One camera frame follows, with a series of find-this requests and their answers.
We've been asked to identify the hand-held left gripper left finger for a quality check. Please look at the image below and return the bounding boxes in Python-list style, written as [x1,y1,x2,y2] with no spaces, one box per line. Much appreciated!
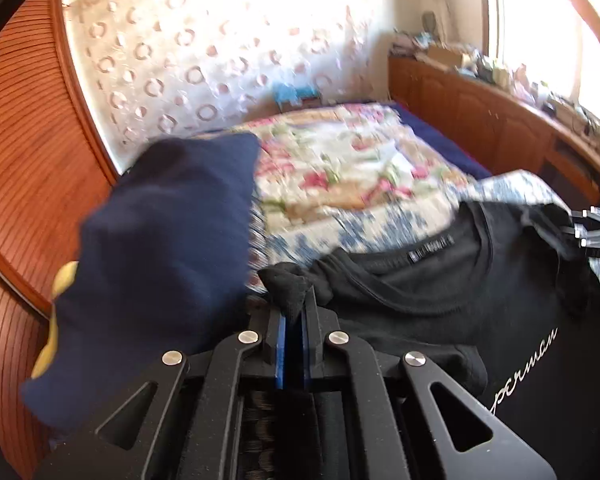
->
[32,305,287,480]

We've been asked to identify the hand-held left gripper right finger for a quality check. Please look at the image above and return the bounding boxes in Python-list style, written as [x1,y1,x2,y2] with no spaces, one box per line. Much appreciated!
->
[302,285,556,480]

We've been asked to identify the black t-shirt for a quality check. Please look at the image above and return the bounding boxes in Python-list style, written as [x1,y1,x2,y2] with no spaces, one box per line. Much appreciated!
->
[257,200,600,480]

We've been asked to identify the blue and white patterned blanket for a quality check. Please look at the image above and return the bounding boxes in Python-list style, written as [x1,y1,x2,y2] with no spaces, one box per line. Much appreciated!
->
[250,170,576,291]

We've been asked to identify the long wooden cabinet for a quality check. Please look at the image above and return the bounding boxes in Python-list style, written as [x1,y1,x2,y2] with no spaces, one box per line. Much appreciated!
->
[387,55,600,206]

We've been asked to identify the navy blue garment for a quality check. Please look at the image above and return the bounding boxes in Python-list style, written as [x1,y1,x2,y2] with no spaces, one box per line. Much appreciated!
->
[20,132,262,433]

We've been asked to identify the navy bed sheet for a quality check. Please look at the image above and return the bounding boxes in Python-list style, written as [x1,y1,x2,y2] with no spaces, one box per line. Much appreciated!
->
[395,102,493,181]

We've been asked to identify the floral quilt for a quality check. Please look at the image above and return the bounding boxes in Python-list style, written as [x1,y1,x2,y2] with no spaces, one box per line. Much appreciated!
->
[195,102,476,241]

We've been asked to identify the bright window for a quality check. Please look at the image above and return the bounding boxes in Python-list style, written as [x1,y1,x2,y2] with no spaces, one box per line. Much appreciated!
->
[480,0,600,126]

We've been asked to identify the small blue toy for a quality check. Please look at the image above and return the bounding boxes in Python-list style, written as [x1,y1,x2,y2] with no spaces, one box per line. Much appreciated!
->
[275,84,321,111]

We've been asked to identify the wooden slatted headboard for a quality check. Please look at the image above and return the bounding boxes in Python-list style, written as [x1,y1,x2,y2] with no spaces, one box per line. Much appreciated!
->
[0,0,126,480]

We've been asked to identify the white circle-patterned wall cloth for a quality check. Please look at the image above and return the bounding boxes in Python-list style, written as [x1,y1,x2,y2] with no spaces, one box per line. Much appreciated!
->
[57,0,396,171]

